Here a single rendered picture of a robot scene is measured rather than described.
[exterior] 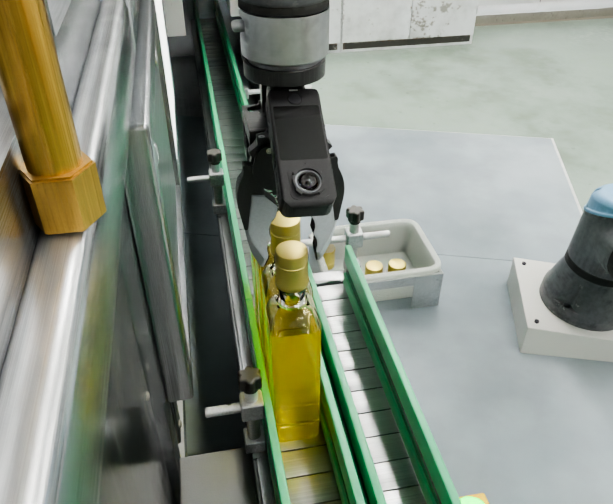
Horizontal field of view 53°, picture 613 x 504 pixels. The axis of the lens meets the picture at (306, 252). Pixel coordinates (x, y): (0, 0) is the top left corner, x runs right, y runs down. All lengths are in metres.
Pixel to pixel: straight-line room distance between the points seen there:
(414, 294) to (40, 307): 0.98
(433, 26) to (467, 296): 3.84
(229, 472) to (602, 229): 0.67
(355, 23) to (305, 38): 4.22
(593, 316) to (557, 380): 0.12
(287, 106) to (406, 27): 4.34
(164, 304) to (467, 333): 0.67
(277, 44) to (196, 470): 0.51
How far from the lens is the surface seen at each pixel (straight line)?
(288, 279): 0.63
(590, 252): 1.09
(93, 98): 0.38
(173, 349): 0.67
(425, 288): 1.17
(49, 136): 0.24
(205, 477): 0.79
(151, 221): 0.57
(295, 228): 0.67
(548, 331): 1.12
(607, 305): 1.14
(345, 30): 4.73
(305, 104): 0.54
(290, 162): 0.50
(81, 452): 0.21
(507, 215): 1.50
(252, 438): 0.79
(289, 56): 0.52
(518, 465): 1.00
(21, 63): 0.23
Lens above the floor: 1.53
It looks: 37 degrees down
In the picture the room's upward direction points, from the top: straight up
